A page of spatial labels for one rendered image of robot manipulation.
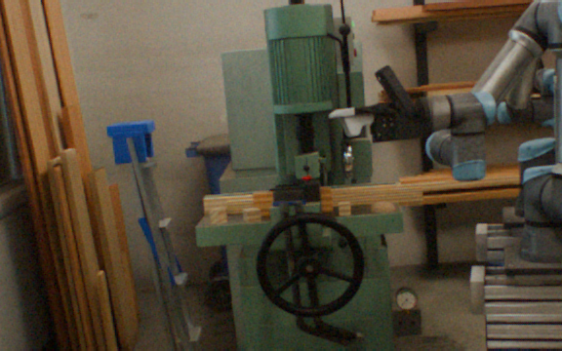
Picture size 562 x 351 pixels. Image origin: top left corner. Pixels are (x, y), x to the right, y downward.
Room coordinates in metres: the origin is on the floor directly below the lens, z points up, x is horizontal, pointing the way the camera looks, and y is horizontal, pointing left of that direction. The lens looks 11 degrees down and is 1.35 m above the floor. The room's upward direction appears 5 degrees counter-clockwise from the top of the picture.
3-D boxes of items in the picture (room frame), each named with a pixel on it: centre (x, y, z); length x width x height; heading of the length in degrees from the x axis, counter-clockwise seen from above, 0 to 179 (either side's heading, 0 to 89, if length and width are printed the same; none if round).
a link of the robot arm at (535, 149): (2.33, -0.71, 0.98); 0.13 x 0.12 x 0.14; 90
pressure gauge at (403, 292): (2.08, -0.24, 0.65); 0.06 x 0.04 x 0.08; 88
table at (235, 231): (2.19, 0.05, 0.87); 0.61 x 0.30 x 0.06; 88
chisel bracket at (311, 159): (2.32, 0.01, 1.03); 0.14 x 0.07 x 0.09; 178
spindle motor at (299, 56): (2.30, 0.01, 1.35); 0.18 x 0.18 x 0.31
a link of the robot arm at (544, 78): (2.59, -0.84, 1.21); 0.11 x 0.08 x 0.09; 0
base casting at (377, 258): (2.42, 0.01, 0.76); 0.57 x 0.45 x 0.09; 178
